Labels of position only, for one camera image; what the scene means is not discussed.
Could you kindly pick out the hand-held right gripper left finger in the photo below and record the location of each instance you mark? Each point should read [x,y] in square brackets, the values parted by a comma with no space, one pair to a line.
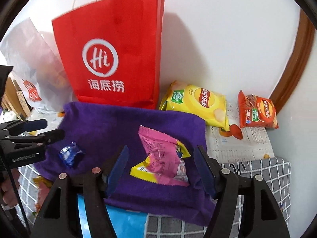
[118,171]

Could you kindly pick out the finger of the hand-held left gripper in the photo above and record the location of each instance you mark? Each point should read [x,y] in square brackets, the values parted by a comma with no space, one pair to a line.
[36,125]
[54,136]

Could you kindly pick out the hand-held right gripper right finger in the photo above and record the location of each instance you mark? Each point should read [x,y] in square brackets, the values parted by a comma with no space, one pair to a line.
[204,171]

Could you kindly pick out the small blue candy packet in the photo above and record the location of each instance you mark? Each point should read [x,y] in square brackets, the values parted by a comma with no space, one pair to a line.
[69,153]

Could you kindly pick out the pink and yellow snack packet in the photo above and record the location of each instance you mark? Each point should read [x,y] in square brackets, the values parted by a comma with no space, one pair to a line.
[158,143]

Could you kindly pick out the person's left hand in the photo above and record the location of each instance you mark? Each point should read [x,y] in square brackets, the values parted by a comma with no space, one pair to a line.
[8,193]

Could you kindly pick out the wooden headboard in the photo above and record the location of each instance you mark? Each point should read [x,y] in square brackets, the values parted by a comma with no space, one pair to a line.
[12,94]

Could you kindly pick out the colourful cartoon snack packet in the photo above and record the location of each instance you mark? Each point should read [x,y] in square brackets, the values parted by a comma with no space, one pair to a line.
[42,193]

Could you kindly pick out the purple towel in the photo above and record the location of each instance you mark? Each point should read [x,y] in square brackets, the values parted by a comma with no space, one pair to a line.
[99,129]

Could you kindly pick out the blue tissue pack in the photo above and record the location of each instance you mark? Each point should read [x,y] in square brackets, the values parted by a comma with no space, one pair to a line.
[128,223]

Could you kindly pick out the grey checked blanket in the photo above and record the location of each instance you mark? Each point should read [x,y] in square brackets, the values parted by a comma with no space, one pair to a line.
[260,168]

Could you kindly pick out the white plastic bag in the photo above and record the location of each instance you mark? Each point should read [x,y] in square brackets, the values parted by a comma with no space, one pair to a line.
[37,62]

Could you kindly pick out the yellow chips bag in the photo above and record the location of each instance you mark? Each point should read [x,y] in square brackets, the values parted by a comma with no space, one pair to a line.
[198,104]

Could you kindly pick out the orange chips bag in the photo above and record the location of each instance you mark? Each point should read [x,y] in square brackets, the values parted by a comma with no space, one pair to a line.
[257,111]

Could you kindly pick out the red paper bag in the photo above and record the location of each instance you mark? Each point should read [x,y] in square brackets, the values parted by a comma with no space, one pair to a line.
[111,29]

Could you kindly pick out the brown wooden door frame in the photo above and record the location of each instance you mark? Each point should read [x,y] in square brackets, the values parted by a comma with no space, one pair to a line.
[297,54]

